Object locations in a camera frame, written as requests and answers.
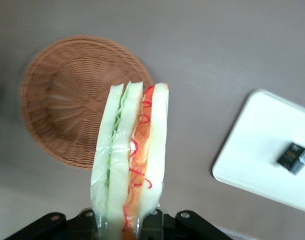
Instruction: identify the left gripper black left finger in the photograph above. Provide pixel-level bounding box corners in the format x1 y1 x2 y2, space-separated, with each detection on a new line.
56 209 100 240

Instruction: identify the small black box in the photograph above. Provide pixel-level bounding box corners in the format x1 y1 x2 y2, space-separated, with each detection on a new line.
276 142 305 176

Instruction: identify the cream rectangular serving tray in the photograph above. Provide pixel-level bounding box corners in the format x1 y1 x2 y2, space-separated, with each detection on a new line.
212 89 305 214

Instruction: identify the triangle sandwich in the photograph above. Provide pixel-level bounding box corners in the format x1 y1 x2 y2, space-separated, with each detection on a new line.
89 81 170 240

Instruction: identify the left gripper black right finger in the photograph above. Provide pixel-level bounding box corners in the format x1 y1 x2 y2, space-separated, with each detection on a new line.
139 209 183 240

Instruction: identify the round brown wicker basket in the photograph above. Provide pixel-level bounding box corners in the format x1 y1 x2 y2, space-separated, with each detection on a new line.
17 35 155 171

